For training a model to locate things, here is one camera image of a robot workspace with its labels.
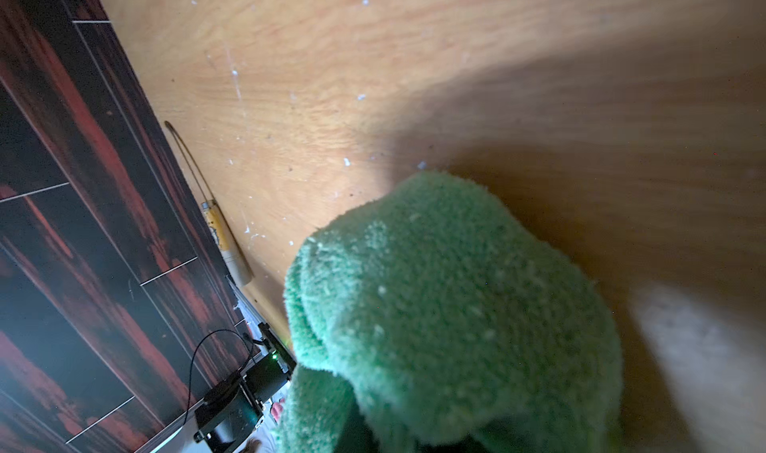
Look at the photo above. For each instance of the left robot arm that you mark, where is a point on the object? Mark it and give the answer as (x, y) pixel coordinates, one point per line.
(233, 410)

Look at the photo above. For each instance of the leftmost sickle yellow label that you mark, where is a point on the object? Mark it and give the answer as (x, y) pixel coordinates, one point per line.
(239, 271)

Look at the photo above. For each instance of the green microfibre rag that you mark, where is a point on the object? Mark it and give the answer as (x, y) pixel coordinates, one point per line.
(432, 320)

